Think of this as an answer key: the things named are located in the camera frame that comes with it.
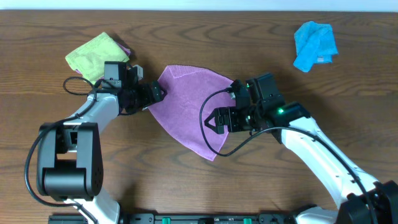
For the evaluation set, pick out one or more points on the purple cloth under green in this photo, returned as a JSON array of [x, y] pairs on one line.
[[90, 61]]

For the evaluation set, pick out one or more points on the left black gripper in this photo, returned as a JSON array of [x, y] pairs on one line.
[[150, 94]]

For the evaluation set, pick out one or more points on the green folded cloth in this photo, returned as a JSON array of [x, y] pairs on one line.
[[100, 39]]

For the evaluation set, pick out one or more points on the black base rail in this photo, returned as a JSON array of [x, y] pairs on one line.
[[263, 218]]

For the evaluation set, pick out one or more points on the purple microfiber cloth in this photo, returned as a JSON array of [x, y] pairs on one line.
[[187, 88]]

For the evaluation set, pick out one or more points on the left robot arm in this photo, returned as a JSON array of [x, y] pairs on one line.
[[69, 159]]

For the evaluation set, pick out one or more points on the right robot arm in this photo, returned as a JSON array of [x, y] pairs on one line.
[[358, 196]]

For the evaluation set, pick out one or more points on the blue crumpled cloth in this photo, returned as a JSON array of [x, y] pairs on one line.
[[315, 44]]

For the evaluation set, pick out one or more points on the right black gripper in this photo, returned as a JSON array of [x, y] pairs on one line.
[[231, 112]]

